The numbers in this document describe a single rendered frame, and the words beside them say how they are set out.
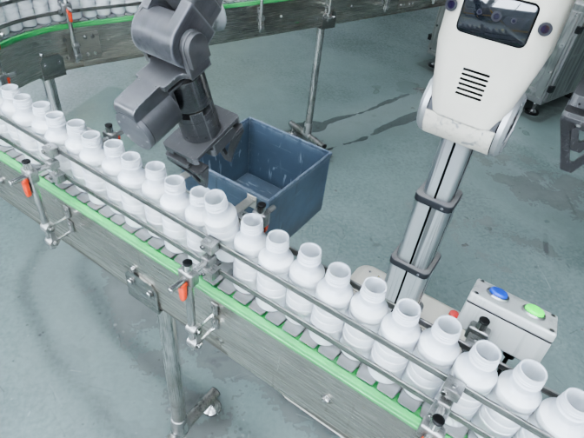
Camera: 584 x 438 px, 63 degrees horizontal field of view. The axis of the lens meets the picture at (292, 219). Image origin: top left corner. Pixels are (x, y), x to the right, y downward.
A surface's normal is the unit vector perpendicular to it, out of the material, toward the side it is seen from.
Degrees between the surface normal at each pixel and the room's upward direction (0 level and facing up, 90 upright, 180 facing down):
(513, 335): 70
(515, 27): 90
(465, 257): 0
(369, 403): 90
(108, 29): 90
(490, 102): 90
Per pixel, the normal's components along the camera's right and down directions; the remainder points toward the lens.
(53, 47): 0.77, 0.47
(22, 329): 0.09, -0.76
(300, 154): -0.57, 0.49
